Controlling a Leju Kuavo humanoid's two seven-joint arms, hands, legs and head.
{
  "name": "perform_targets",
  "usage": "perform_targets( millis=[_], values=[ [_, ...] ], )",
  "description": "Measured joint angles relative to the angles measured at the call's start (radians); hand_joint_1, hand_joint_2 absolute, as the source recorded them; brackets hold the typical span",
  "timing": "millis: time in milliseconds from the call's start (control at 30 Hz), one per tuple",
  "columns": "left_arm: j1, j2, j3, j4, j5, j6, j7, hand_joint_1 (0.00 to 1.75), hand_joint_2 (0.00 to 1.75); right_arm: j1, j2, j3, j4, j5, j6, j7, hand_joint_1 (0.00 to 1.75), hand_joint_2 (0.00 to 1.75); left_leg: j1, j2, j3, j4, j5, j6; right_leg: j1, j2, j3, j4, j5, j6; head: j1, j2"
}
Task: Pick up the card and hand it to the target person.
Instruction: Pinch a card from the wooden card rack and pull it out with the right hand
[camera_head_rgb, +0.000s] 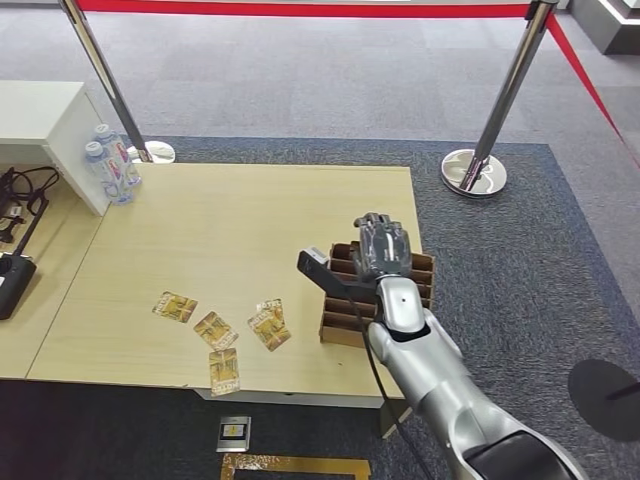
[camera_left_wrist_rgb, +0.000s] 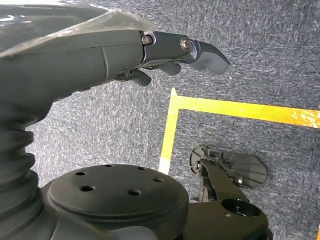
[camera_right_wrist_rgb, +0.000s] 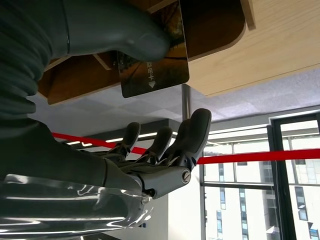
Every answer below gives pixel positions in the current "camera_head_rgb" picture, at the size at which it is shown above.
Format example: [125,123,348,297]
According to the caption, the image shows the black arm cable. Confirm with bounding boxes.
[343,291,422,480]

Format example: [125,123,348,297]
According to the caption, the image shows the metal floor socket plate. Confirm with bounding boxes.
[216,415,253,454]

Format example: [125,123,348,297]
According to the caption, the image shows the black tangled cables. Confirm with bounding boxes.
[0,165,61,261]

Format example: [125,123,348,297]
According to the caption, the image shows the black desk device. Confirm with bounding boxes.
[0,253,38,322]

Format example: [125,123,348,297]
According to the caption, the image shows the cardboard slotted card holder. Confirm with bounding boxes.
[318,241,435,350]

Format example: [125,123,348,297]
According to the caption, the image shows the chrome stanchion post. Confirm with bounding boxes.
[58,0,177,166]
[440,0,559,199]

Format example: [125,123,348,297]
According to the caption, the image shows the black round floor base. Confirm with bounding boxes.
[567,358,640,444]

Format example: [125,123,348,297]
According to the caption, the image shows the clear plastic water bottle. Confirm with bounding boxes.
[94,123,143,191]
[84,140,134,207]

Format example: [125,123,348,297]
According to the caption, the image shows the low wooden side desk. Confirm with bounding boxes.
[0,177,104,381]

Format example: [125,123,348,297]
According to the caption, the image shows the red barrier belt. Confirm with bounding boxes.
[545,11,640,172]
[75,0,532,20]

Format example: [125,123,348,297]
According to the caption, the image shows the white cabinet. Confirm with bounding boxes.
[0,80,112,219]

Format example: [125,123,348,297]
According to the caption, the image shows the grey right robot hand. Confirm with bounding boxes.
[352,211,414,284]

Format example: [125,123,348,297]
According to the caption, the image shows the light wooden desk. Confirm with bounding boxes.
[26,162,424,440]

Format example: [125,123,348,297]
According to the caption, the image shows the golden hotel key card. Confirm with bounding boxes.
[247,307,293,353]
[152,290,199,325]
[208,347,242,398]
[255,298,285,319]
[193,310,240,352]

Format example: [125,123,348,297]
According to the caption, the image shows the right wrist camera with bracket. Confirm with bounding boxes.
[296,246,382,305]

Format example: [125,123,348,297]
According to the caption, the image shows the grey platform step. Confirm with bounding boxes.
[568,0,640,57]

